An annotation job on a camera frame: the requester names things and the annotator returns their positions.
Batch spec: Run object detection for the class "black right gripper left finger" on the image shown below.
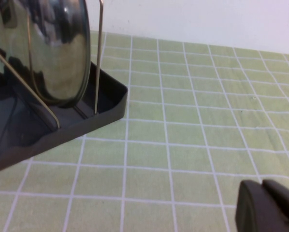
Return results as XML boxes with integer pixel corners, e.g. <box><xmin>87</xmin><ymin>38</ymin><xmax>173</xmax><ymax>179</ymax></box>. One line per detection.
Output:
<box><xmin>235</xmin><ymin>179</ymin><xmax>289</xmax><ymax>232</ymax></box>

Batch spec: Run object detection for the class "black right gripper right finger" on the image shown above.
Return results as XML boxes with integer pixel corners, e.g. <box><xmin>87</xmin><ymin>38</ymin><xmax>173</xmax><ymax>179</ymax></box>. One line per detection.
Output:
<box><xmin>262</xmin><ymin>178</ymin><xmax>289</xmax><ymax>232</ymax></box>

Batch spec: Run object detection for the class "stainless steel pot lid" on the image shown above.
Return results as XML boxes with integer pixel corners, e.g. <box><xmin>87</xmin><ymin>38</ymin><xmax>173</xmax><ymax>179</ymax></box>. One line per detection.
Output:
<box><xmin>0</xmin><ymin>0</ymin><xmax>91</xmax><ymax>108</ymax></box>

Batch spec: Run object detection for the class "dark tray wire lid rack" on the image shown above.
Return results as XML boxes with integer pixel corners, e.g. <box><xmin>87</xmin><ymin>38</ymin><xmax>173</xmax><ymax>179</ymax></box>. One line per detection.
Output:
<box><xmin>0</xmin><ymin>0</ymin><xmax>129</xmax><ymax>175</ymax></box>

